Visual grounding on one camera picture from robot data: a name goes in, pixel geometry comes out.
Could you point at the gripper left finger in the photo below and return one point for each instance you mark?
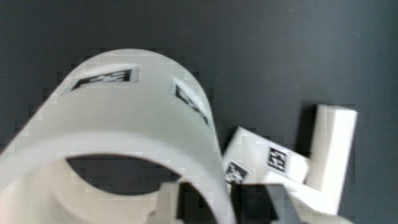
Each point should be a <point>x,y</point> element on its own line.
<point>179,205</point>

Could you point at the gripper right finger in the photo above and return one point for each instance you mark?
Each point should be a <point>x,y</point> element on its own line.
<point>263,205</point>

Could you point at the white lamp base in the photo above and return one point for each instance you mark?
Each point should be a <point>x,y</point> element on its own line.
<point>263,163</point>

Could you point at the white lamp shade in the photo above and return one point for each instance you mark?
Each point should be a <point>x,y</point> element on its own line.
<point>117,137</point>

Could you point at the white right fence bar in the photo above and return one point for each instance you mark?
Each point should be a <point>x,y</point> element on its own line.
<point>330,147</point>

